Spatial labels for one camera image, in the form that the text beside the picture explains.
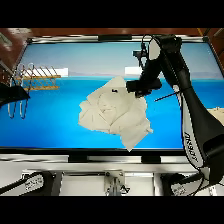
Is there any beige garment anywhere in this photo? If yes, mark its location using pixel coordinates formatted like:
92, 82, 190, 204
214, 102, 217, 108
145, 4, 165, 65
206, 106, 224, 127

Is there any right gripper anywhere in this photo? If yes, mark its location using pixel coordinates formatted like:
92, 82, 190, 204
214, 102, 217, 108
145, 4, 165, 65
125, 78, 164, 98

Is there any white shirt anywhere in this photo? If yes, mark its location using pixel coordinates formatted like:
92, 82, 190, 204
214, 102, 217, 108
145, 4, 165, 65
78, 75, 155, 153

